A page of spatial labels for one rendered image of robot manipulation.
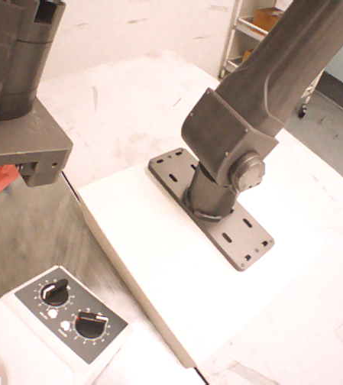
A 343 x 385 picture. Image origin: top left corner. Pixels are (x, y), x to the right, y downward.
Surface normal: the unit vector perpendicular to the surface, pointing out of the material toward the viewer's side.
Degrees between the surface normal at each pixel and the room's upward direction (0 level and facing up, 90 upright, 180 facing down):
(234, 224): 4
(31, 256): 0
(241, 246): 4
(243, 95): 58
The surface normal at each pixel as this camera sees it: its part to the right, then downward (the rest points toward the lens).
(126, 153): 0.11, -0.61
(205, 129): -0.68, -0.03
